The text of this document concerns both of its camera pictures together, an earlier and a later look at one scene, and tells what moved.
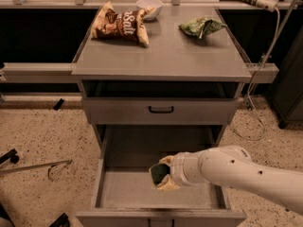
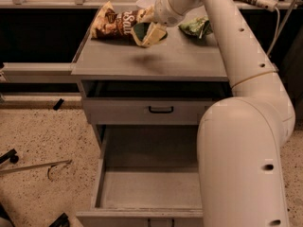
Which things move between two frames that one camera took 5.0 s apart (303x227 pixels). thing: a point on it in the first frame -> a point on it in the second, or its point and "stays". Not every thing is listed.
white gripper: (180, 169) -> (165, 12)
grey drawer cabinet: (142, 104) stays
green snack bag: (202, 26) stays
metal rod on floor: (36, 165) stays
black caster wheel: (10, 155) stays
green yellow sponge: (159, 171) -> (138, 30)
